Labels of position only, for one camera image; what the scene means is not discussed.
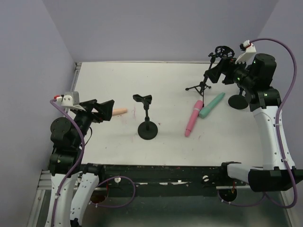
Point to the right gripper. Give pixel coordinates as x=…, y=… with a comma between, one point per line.
x=227, y=70

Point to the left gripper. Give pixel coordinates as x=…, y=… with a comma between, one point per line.
x=92, y=110

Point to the beige microphone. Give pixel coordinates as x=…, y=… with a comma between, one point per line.
x=119, y=111

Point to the black tripod shock-mount stand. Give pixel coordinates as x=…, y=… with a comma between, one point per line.
x=220, y=52

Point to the pink microphone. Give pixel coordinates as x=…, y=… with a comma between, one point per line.
x=192, y=120

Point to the black round-base clip stand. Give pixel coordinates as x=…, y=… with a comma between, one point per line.
x=147, y=130

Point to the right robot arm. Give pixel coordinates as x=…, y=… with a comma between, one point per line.
x=278, y=172

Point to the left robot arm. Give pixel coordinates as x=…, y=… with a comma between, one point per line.
x=67, y=135

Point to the teal microphone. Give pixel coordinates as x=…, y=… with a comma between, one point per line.
x=208, y=108

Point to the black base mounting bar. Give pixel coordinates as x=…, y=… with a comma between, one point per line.
x=158, y=181

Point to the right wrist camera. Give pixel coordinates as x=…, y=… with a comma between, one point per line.
x=248, y=49

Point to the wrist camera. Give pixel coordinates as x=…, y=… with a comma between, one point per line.
x=248, y=49
x=69, y=100

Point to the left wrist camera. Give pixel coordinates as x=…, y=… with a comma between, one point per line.
x=69, y=100

